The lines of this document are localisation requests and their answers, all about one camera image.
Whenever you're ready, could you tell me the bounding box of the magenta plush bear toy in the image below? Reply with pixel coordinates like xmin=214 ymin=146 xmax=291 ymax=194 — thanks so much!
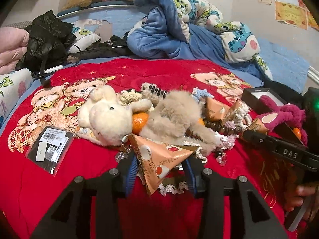
xmin=256 ymin=95 xmax=308 ymax=146

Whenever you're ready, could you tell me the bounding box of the orange triangular snack packet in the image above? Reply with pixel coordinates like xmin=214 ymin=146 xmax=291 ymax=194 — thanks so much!
xmin=128 ymin=134 xmax=198 ymax=195

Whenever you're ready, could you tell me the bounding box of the person's right hand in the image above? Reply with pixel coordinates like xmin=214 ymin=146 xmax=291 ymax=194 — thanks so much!
xmin=284 ymin=181 xmax=318 ymax=222

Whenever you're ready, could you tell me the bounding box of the metal keyring charm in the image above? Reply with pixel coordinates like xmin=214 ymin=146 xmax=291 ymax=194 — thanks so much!
xmin=115 ymin=145 xmax=131 ymax=163

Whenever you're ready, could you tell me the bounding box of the white plush rabbit toy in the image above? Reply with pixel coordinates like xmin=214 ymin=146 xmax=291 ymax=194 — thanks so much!
xmin=77 ymin=85 xmax=152 ymax=146

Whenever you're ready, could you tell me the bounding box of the black flat barcode packet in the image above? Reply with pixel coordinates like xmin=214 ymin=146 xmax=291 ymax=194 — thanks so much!
xmin=25 ymin=126 xmax=75 ymax=176

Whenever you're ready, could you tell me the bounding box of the small orange mandarin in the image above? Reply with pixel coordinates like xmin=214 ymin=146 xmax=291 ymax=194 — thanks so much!
xmin=132 ymin=112 xmax=149 ymax=135

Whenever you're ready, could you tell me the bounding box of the red cartoon bear quilt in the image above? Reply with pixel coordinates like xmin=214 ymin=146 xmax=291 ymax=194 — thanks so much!
xmin=0 ymin=58 xmax=300 ymax=239

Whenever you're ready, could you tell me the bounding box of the grey furry plush toy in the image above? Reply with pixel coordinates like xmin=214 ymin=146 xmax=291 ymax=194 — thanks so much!
xmin=139 ymin=90 xmax=223 ymax=155

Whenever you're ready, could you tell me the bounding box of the cartoon print pillow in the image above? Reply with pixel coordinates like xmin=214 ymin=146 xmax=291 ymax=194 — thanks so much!
xmin=0 ymin=68 xmax=33 ymax=126

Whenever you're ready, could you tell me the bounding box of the small monster print pillow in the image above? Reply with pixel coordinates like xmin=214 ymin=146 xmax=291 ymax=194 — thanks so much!
xmin=68 ymin=27 xmax=101 ymax=54

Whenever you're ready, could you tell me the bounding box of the black puffer jacket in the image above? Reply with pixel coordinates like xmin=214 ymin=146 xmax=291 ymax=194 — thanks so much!
xmin=15 ymin=10 xmax=76 ymax=78

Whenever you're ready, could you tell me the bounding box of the blue monster cartoon blanket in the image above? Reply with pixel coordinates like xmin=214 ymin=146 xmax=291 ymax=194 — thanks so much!
xmin=127 ymin=0 xmax=273 ymax=80

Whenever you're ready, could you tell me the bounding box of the pink quilted blanket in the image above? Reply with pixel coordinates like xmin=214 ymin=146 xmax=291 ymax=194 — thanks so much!
xmin=0 ymin=27 xmax=29 ymax=75

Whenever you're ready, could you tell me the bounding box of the orange wall certificate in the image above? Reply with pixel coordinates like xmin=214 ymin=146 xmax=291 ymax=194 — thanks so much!
xmin=275 ymin=1 xmax=308 ymax=30

